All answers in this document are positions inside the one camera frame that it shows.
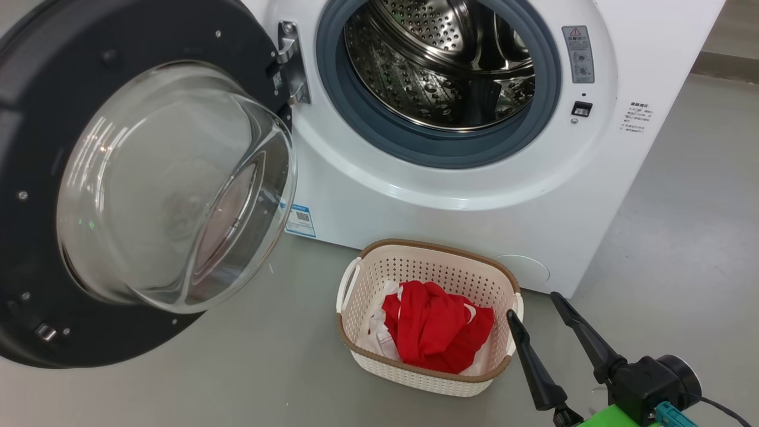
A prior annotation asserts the teal right camera connector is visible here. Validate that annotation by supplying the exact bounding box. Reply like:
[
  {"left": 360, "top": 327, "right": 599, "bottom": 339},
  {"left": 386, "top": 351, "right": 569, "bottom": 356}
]
[{"left": 654, "top": 401, "right": 700, "bottom": 427}]

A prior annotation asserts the blue energy label sticker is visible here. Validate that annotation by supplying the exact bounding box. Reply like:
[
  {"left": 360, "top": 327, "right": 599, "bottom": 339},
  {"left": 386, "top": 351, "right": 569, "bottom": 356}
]
[{"left": 285, "top": 203, "right": 317, "bottom": 239}]

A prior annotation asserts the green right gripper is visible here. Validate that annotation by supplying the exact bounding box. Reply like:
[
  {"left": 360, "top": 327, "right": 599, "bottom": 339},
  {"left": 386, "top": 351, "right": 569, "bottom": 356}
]
[{"left": 506, "top": 291, "right": 659, "bottom": 427}]

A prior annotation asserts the round white filter cover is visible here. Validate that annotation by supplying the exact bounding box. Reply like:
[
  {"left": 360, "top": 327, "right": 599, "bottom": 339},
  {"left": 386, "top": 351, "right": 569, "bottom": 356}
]
[{"left": 492, "top": 255, "right": 551, "bottom": 295}]

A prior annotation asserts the white front-load washing machine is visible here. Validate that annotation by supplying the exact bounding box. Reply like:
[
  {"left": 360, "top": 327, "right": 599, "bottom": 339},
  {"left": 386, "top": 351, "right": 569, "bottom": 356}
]
[{"left": 240, "top": 0, "right": 727, "bottom": 299}]

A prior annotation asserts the grey warning label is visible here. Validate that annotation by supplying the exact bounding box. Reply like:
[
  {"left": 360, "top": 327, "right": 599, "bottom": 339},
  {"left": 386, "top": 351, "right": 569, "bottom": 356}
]
[{"left": 562, "top": 26, "right": 595, "bottom": 85}]

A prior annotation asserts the red garment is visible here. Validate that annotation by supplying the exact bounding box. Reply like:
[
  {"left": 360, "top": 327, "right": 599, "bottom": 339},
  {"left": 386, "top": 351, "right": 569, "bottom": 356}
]
[{"left": 381, "top": 281, "right": 495, "bottom": 375}]

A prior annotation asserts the black right camera cable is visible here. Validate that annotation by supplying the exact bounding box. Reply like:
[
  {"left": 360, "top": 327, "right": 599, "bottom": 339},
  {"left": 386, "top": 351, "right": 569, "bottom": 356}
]
[{"left": 688, "top": 393, "right": 754, "bottom": 427}]

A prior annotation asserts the metal door hinge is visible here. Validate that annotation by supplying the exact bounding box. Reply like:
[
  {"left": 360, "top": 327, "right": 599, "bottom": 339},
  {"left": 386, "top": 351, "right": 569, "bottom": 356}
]
[{"left": 277, "top": 21, "right": 312, "bottom": 107}]

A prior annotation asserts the cream perforated laundry basket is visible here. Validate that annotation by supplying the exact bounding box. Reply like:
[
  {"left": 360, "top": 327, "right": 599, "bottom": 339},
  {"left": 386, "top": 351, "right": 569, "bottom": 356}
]
[{"left": 336, "top": 238, "right": 525, "bottom": 398}]

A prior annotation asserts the black round glass washer door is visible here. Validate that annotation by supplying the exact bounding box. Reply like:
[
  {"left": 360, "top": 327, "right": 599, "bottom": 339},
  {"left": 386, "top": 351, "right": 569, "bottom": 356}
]
[{"left": 0, "top": 0, "right": 298, "bottom": 369}]

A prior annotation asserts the steel washer drum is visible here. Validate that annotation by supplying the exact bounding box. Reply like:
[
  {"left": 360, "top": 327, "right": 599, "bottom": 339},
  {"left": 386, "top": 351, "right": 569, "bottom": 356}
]
[{"left": 344, "top": 0, "right": 536, "bottom": 133}]

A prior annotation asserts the white garment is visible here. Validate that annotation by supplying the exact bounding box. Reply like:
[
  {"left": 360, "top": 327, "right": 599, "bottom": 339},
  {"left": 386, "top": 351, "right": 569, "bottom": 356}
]
[{"left": 356, "top": 281, "right": 494, "bottom": 378}]

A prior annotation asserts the grey rubber door gasket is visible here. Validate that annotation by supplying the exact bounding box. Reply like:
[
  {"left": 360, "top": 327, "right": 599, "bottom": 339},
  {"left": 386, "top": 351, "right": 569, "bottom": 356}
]
[{"left": 315, "top": 0, "right": 562, "bottom": 171}]

